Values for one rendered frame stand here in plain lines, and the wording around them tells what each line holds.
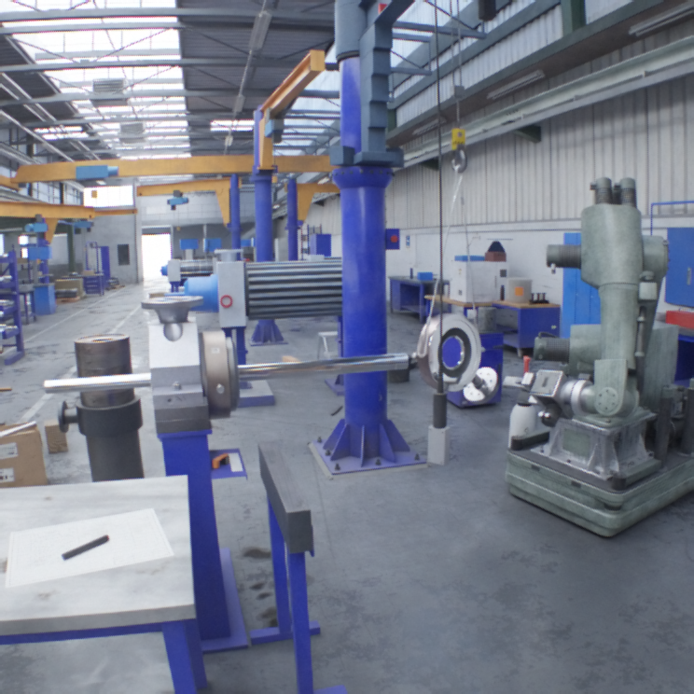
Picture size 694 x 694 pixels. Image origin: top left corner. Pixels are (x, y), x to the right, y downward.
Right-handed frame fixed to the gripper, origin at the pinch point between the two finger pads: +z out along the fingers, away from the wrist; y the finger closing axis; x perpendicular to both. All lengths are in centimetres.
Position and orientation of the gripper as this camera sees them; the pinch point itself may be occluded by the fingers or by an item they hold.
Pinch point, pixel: (518, 390)
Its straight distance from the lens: 280.1
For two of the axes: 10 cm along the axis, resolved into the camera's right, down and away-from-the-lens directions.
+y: -6.5, -5.6, -5.2
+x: -4.7, 8.3, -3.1
